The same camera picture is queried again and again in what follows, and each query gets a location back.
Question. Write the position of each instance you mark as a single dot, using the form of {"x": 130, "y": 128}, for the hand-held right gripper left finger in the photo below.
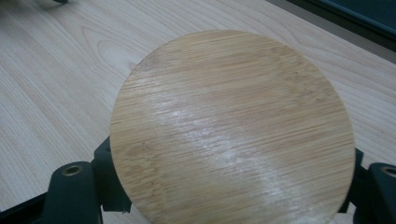
{"x": 73, "y": 196}

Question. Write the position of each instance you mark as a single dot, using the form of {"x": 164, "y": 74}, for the wooden-lid jar brown contents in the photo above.
{"x": 233, "y": 130}

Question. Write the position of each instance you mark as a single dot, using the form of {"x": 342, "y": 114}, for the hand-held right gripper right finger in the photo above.
{"x": 379, "y": 199}

